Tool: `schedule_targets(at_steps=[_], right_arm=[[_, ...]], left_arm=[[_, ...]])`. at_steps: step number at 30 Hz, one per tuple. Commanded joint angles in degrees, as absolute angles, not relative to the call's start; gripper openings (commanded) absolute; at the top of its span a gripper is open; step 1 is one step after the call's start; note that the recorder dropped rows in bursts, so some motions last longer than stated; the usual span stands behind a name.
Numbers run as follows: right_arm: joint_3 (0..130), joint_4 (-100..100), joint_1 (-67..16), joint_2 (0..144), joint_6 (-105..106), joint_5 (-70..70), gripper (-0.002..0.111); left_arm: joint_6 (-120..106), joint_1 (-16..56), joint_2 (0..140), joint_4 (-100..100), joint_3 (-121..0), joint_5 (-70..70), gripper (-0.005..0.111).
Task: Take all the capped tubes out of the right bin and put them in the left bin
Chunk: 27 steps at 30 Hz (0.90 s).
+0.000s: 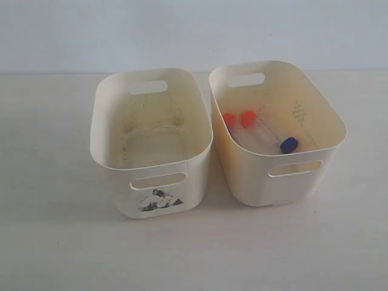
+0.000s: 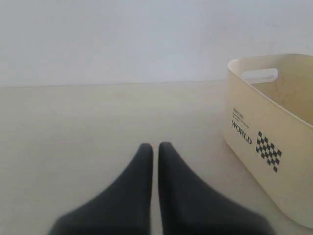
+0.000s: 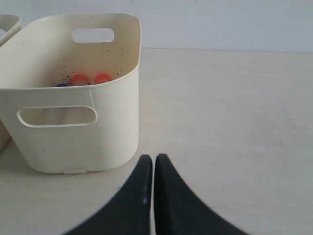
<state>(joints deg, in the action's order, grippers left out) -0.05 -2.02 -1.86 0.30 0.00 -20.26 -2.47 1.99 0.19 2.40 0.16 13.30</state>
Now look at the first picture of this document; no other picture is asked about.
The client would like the cream plastic bin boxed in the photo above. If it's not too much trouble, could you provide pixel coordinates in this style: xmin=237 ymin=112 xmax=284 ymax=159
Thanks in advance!
xmin=209 ymin=61 xmax=347 ymax=207
xmin=90 ymin=68 xmax=213 ymax=219

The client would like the orange-capped tube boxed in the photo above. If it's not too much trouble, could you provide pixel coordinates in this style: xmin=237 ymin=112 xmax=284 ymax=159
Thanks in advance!
xmin=222 ymin=113 xmax=237 ymax=138

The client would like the blue-capped tube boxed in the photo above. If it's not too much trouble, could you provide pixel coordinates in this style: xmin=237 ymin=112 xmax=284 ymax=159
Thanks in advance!
xmin=258 ymin=115 xmax=299 ymax=155

